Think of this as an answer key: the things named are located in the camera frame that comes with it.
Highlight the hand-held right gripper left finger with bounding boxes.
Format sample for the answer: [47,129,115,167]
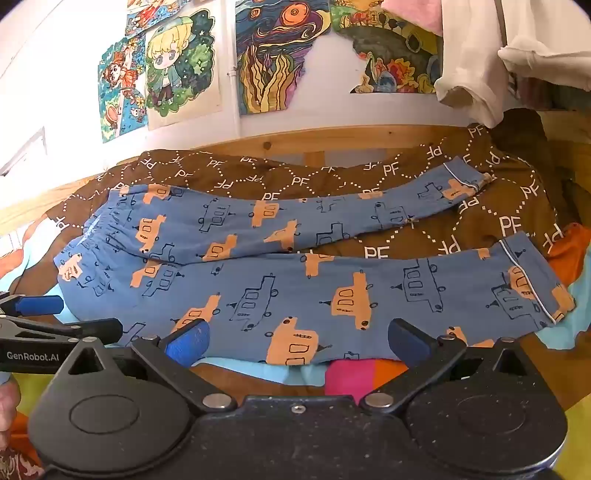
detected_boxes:
[58,318,238,414]

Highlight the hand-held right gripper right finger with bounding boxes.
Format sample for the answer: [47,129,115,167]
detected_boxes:
[360,318,542,414]

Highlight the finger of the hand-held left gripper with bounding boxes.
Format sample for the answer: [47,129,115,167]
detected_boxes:
[0,318,124,346]
[0,294,64,319]

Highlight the blue pants with orange cars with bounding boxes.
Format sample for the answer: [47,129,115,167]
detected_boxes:
[53,156,578,367]

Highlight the person's left hand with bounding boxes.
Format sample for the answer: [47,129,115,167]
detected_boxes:
[0,381,21,433]

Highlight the brown printed quilt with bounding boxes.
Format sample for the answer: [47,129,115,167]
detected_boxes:
[46,122,571,278]

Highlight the orange-haired cartoon figure poster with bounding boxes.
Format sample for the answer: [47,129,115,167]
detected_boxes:
[97,38,149,145]

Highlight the blond cartoon figure poster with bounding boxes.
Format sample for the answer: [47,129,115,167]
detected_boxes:
[144,8,223,131]

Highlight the white hanging garment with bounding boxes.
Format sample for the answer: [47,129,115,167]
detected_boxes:
[433,0,591,131]

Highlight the pink cloth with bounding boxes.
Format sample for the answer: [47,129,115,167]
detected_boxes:
[382,0,445,37]

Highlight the wooden bed frame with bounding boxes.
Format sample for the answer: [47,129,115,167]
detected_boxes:
[0,108,591,232]

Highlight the white wall pipe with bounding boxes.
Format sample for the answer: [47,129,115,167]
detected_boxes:
[223,0,245,140]

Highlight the torn colourful wall poster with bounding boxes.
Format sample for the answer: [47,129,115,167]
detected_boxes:
[329,0,445,96]

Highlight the colourful swirl wall poster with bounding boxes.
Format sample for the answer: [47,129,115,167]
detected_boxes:
[235,0,332,117]

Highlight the small cartoon wall poster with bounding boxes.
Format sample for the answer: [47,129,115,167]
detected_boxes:
[124,0,163,38]

